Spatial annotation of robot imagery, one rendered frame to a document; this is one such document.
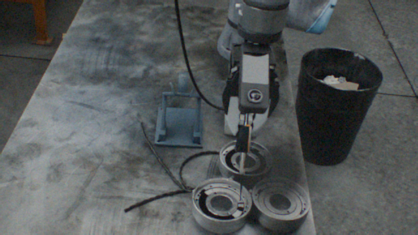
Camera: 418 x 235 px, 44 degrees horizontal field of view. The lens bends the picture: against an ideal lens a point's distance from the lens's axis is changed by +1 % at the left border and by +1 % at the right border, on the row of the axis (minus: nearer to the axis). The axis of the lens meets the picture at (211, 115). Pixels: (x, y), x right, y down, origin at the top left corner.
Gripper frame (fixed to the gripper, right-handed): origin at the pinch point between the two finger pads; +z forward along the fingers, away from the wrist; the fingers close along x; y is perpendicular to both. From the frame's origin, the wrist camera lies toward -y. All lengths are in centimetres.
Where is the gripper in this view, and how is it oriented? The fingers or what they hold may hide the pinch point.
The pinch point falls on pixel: (243, 132)
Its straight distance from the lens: 92.5
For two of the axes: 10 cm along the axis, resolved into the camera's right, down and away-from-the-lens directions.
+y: -0.2, -6.0, 8.0
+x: -9.9, -0.7, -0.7
